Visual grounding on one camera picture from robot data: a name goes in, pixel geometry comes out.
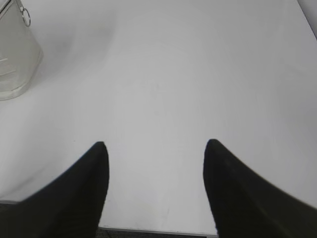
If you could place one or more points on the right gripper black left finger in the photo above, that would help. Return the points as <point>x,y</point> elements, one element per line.
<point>69,207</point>

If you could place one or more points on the cream canvas zipper bag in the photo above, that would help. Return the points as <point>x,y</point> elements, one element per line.
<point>20,52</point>

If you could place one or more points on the silver ring zipper pull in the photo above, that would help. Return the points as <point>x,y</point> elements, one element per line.
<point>25,16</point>

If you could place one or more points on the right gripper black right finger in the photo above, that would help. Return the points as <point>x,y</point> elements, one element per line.
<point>245,205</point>

